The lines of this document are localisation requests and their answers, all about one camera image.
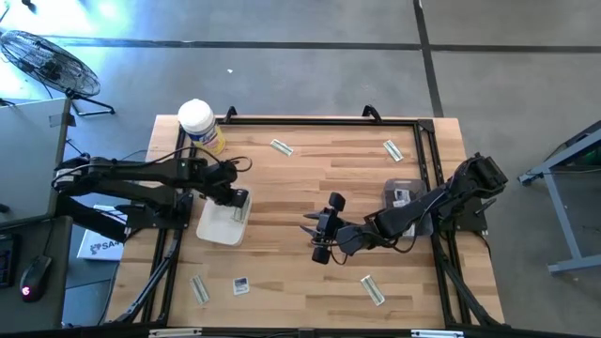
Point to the black computer mouse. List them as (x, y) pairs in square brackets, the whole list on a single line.
[(35, 279)]

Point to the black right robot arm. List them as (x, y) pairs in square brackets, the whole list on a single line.
[(404, 213)]

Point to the black diagonal beam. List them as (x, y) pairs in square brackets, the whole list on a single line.
[(89, 218)]

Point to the silver bracket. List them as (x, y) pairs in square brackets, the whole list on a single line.
[(436, 333), (174, 333)]

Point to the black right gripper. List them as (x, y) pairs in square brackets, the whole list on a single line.
[(328, 230)]

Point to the white plastic bin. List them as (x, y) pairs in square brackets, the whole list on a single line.
[(218, 230)]

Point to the green striped bandage wrapper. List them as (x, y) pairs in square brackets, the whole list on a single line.
[(373, 290), (240, 215), (282, 147), (200, 289), (393, 150)]

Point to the black floor fan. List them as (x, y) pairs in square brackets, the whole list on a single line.
[(49, 63)]

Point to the dark grey desk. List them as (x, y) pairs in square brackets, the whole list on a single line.
[(47, 235)]

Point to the black frame clamp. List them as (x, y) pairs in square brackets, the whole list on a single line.
[(230, 114), (372, 112)]

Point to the black keyboard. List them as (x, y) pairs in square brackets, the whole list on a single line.
[(7, 260)]

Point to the grey metal table frame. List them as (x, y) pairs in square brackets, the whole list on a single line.
[(561, 220)]

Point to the Lysol wipes canister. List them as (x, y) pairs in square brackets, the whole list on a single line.
[(199, 122)]

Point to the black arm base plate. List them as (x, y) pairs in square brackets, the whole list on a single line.
[(469, 223), (150, 220)]

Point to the white printed cardboard box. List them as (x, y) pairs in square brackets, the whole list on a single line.
[(101, 246)]

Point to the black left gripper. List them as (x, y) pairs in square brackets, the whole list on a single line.
[(230, 195)]

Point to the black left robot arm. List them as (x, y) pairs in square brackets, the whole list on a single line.
[(141, 169)]

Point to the grey translucent plastic bin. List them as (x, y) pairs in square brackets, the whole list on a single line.
[(389, 188)]

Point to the blue white alcohol pad packet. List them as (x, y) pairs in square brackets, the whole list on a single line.
[(403, 195), (241, 286), (410, 231), (399, 204)]

